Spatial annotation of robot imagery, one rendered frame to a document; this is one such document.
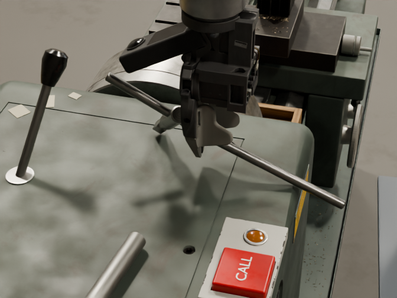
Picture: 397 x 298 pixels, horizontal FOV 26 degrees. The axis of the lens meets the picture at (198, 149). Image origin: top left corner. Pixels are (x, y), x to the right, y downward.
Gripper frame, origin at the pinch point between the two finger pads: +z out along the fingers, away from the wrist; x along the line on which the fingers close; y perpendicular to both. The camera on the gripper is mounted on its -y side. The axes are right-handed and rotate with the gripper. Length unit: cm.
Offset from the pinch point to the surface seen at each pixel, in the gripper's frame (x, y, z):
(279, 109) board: 65, 2, 38
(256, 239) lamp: -12.3, 10.8, 2.6
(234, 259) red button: -17.1, 9.2, 1.8
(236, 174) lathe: -0.9, 5.8, 2.9
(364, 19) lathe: 105, 15, 35
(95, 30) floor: 234, -109, 128
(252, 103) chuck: 29.7, 1.9, 12.8
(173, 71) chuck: 23.6, -9.6, 4.8
